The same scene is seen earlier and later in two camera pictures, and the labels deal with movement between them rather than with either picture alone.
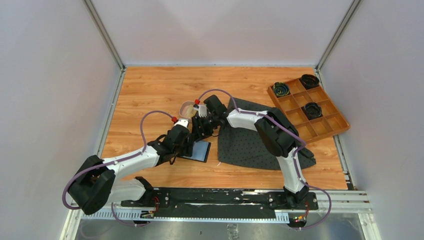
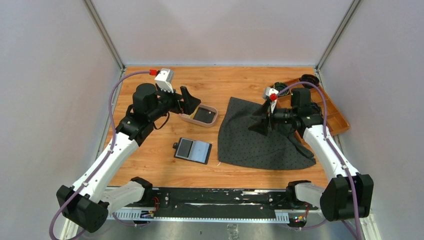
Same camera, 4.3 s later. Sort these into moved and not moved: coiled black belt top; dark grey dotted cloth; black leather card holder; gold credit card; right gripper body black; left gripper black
Moved: left gripper black; right gripper body black
Not moved: coiled black belt top; dark grey dotted cloth; black leather card holder; gold credit card
